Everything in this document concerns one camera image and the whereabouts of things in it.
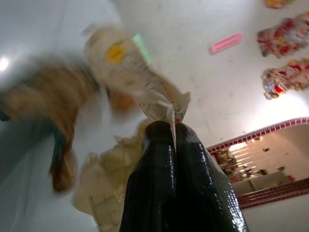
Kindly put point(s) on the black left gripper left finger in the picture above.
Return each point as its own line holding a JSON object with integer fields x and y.
{"x": 152, "y": 183}

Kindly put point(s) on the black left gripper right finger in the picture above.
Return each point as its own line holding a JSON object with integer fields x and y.
{"x": 200, "y": 188}

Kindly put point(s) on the cream printed paper wrapper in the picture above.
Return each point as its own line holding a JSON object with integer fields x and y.
{"x": 125, "y": 67}

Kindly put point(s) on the crumpled cream paper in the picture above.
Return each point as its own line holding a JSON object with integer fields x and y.
{"x": 101, "y": 183}

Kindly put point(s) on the red tile framed mirror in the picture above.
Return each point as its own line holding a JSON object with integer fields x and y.
{"x": 265, "y": 159}

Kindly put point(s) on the brown paper bag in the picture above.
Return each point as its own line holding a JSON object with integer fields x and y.
{"x": 53, "y": 96}

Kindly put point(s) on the pink plastic clip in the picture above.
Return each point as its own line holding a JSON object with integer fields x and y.
{"x": 225, "y": 43}

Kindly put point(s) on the colourful red wall decoration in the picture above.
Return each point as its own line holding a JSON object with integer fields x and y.
{"x": 280, "y": 3}
{"x": 285, "y": 36}
{"x": 282, "y": 79}

